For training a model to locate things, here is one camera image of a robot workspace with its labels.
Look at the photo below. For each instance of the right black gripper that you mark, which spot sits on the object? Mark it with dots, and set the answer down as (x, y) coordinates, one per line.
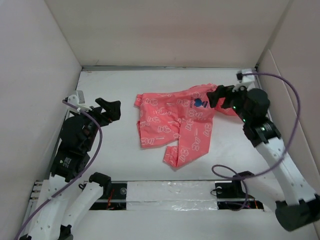
(222, 91)

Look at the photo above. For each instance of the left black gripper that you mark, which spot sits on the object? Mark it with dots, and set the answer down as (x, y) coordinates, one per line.
(112, 109)

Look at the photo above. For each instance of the pink hooded kids jacket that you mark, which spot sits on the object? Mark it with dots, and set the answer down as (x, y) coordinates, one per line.
(182, 121)

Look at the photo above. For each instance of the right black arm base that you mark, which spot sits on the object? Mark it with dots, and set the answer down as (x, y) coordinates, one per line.
(231, 196)

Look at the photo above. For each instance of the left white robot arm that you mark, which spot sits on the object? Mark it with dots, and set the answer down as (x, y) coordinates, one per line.
(81, 140)

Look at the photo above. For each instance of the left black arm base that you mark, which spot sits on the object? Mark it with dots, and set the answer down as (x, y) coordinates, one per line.
(114, 193)

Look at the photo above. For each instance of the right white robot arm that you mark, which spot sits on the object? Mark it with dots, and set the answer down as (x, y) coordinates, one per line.
(295, 203)

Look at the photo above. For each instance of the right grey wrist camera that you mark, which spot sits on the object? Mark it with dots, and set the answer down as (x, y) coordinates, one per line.
(245, 77)

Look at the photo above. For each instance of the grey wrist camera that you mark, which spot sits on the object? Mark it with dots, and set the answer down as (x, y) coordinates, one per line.
(75, 101)
(245, 77)

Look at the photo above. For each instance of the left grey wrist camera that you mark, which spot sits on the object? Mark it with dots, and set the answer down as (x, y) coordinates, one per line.
(75, 101)

